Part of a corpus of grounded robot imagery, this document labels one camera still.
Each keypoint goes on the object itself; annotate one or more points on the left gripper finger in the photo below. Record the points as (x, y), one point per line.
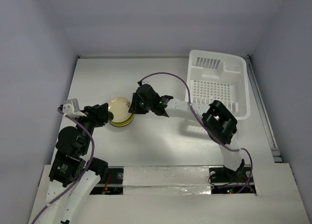
(98, 110)
(104, 118)

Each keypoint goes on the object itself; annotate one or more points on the foil taped strip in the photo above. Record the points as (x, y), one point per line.
(166, 180)

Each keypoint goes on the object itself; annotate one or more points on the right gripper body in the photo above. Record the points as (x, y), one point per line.
(136, 103)

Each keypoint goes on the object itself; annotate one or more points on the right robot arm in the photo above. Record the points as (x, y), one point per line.
(215, 118)

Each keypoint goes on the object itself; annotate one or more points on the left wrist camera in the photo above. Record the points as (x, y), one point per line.
(71, 108)

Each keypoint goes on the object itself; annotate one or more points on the cream floral plate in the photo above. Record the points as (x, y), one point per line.
(119, 107)

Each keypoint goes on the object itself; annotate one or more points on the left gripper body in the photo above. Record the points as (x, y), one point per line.
(91, 120)

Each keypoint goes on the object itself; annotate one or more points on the lime green plate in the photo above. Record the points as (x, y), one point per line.
(130, 119)

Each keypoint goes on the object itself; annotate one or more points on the yellow patterned dark plate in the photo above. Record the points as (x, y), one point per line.
(119, 124)

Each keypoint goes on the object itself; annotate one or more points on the white plastic dish rack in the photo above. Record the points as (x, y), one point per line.
(218, 76)

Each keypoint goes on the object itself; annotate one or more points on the aluminium rail right side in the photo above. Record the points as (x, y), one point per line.
(263, 113)

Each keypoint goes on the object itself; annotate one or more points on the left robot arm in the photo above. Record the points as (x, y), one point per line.
(74, 171)

